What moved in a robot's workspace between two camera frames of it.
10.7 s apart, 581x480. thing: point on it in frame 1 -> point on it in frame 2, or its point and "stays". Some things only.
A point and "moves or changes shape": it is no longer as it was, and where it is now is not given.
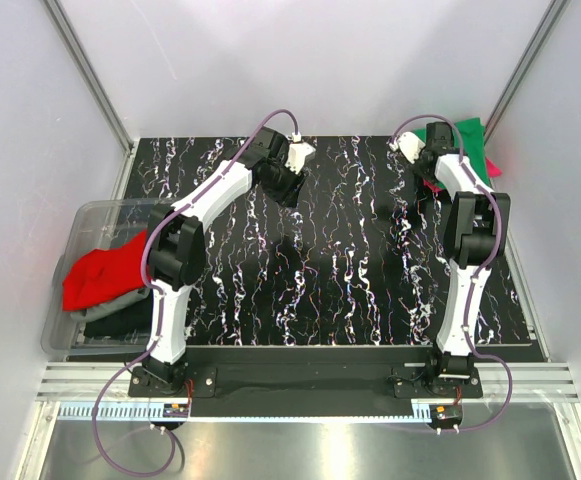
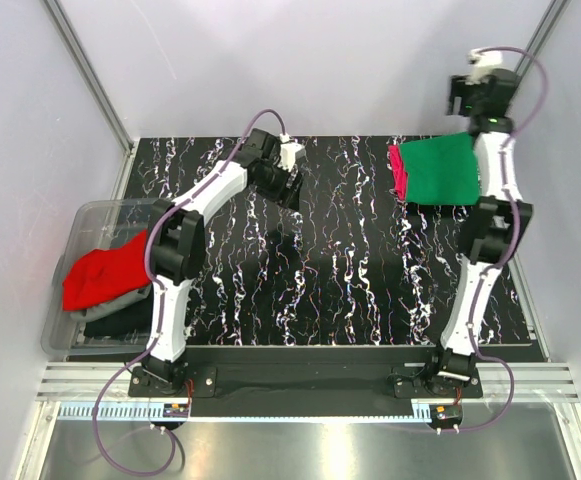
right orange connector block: x=445 y=412 stays
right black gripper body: x=418 y=165 -> x=469 y=97
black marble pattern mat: x=360 y=258 stays
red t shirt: x=104 y=273 stays
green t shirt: x=469 y=139 moves or changes shape
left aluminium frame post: x=61 y=21 stays
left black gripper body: x=282 y=183 stays
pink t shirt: x=493 y=171 -> x=399 y=174
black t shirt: x=134 y=320 stays
